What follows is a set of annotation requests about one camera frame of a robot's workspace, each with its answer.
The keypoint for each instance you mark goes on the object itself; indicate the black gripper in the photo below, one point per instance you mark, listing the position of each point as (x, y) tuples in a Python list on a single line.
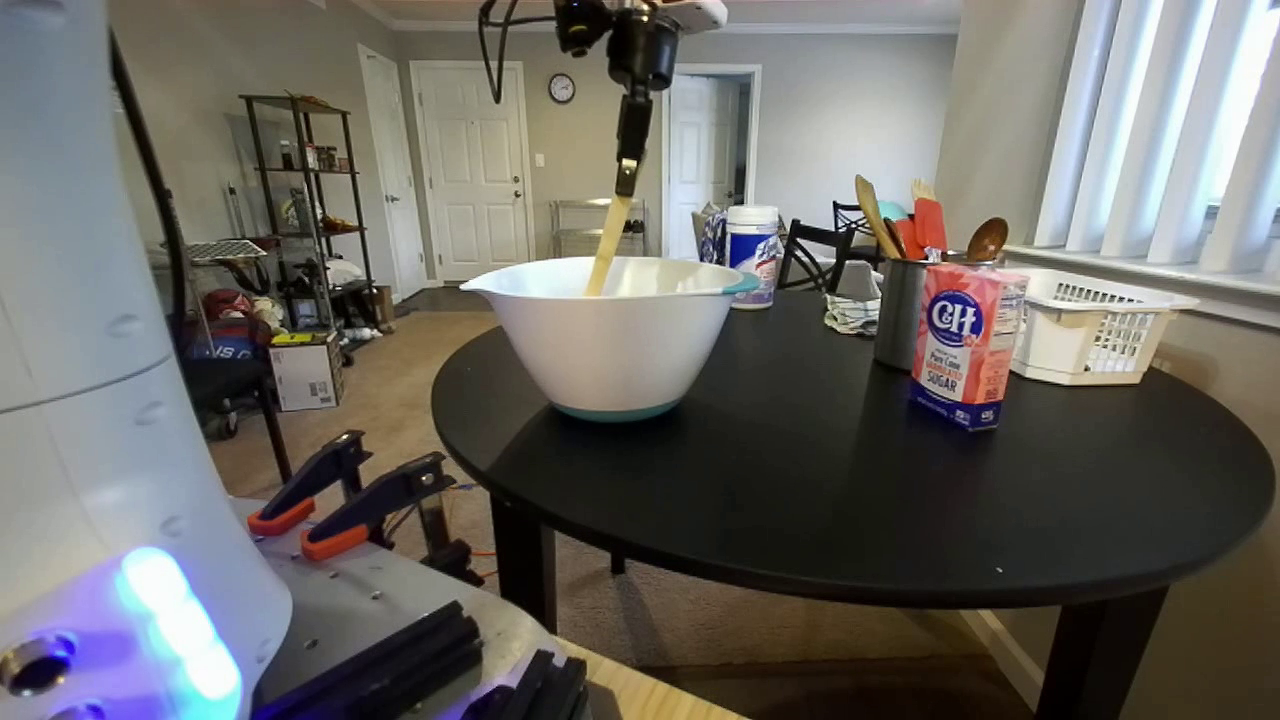
[(643, 55)]

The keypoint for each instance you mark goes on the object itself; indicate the slotted wooden spoon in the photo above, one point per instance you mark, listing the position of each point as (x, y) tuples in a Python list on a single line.
[(611, 246)]

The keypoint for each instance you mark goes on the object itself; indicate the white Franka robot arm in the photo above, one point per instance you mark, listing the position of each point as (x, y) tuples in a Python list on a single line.
[(92, 403)]

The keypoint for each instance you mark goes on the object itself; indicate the white mixing bowl teal rim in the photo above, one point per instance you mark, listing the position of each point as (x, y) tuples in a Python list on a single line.
[(612, 347)]

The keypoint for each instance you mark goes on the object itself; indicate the round wooden spoon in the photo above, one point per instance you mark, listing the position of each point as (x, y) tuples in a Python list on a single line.
[(989, 240)]

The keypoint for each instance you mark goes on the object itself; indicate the white open room door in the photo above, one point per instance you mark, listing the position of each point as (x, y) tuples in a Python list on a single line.
[(705, 165)]

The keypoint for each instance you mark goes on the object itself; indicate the glass shoe rack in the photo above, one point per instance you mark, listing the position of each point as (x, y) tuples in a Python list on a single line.
[(585, 224)]

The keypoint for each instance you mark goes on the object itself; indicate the plastic wipes package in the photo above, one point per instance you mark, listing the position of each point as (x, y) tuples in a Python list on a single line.
[(710, 233)]

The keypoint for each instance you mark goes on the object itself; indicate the white panel door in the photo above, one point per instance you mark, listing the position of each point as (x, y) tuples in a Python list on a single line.
[(473, 174)]

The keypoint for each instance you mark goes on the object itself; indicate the white wipes canister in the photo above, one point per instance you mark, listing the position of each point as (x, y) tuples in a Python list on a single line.
[(757, 246)]

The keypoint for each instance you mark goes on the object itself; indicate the black metal chair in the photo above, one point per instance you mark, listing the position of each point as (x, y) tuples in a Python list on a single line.
[(806, 254)]

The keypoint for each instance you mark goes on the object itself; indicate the white closet door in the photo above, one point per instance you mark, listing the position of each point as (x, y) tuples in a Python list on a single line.
[(390, 174)]

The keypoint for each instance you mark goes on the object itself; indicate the flat wooden spatula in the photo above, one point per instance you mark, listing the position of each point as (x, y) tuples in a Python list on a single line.
[(872, 215)]

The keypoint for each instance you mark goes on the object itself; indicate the teal spatula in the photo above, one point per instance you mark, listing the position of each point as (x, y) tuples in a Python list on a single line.
[(894, 210)]

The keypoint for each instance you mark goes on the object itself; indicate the crumpled plastic wrapper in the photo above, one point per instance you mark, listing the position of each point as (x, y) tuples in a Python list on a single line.
[(848, 315)]

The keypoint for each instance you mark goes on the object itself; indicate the red silicone spatula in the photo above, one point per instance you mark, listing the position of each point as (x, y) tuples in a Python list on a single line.
[(925, 224)]

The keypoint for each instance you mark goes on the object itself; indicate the metal utensil holder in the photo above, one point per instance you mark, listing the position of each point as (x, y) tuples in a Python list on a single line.
[(898, 322)]

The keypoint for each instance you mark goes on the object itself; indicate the black shelf rack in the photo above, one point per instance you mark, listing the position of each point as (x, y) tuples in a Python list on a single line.
[(306, 165)]

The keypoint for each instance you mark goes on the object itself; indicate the pink sugar carton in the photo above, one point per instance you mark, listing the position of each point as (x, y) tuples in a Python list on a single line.
[(960, 347)]

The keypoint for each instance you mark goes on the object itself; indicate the black round table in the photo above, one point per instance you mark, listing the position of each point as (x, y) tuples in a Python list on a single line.
[(824, 481)]

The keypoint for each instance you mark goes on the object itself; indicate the cardboard box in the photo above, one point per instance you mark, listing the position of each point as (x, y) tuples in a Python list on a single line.
[(306, 374)]

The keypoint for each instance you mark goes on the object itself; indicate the red bag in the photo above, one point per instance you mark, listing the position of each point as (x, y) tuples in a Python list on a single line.
[(229, 316)]

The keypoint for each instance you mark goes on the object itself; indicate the black orange spring clamp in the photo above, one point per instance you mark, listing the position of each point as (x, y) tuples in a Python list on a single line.
[(380, 507), (315, 481)]

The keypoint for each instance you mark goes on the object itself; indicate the black bag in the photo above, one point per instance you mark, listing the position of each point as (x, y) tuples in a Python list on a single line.
[(226, 374)]

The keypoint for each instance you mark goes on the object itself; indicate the white plastic basket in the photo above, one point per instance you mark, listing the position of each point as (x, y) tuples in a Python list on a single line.
[(1102, 327)]

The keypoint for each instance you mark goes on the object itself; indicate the silver mounting plate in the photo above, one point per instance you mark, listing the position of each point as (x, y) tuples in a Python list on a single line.
[(347, 587)]

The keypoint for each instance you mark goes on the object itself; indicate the white vertical window blinds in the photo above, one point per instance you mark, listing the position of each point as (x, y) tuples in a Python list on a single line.
[(1174, 132)]

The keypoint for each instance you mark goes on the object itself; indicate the black aluminium extrusion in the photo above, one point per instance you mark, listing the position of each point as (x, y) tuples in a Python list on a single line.
[(543, 687), (380, 663)]

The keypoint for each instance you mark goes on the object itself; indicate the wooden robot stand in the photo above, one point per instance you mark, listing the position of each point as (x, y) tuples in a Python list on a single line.
[(655, 697)]

